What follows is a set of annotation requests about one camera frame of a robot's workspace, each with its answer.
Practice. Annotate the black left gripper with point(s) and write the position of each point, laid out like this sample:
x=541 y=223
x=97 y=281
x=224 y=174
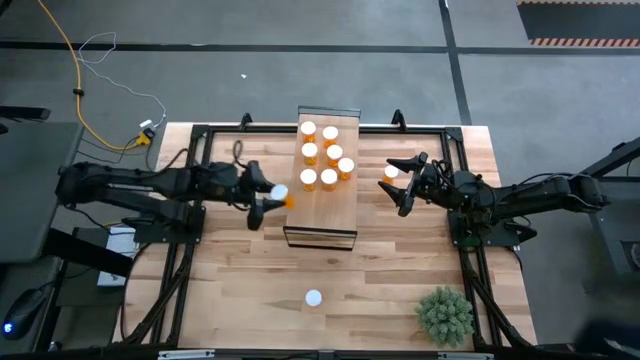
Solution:
x=227 y=182

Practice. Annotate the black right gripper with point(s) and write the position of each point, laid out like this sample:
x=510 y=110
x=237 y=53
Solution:
x=450 y=187

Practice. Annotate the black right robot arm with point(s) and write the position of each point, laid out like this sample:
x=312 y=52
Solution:
x=550 y=192

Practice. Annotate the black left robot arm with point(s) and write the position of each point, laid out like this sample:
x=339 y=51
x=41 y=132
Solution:
x=125 y=182

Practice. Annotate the white power adapter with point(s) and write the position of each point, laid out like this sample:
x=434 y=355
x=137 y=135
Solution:
x=146 y=123

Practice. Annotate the green succulent in grey pot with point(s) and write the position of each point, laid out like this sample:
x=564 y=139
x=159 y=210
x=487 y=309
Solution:
x=444 y=316

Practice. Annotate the white flat box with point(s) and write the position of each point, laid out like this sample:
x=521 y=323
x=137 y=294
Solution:
x=117 y=245

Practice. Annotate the black beam with silver brackets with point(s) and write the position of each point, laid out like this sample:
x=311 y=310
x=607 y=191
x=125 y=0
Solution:
x=320 y=356

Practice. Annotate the black stand leg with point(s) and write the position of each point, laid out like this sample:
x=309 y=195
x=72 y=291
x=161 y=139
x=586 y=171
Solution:
x=85 y=252

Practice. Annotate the black metal side table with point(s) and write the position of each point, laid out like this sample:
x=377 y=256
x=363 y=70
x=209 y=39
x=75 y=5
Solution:
x=620 y=235

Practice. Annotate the grey side table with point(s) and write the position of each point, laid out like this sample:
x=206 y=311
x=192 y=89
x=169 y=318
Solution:
x=35 y=210

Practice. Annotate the black mat striped edge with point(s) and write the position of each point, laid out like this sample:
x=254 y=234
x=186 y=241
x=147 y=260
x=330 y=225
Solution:
x=580 y=20

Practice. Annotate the black flat bar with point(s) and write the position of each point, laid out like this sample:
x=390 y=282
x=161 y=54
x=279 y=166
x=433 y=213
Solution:
x=25 y=113

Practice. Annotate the black computer mouse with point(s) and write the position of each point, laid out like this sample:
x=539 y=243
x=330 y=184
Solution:
x=22 y=312

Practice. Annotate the black frame clamp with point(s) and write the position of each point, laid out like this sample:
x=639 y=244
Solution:
x=398 y=118
x=245 y=120

